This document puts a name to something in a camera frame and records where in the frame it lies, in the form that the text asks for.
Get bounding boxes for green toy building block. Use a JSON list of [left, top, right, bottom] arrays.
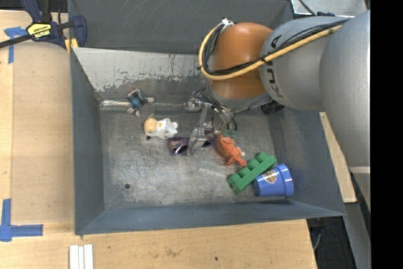
[[228, 151, 278, 195]]

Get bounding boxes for orange furry toy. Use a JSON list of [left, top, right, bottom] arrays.
[[215, 133, 247, 167]]

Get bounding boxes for grey metal bin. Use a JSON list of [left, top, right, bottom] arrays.
[[65, 0, 348, 236]]

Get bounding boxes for blue plastic cup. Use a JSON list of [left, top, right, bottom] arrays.
[[253, 163, 295, 198]]

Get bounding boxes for purple shiny packet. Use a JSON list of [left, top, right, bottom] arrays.
[[167, 134, 215, 156]]

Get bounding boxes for small doll in plaid blue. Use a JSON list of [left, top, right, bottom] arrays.
[[125, 88, 156, 117]]

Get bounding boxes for white toy animal, tan head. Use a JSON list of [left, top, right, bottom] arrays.
[[144, 117, 179, 140]]

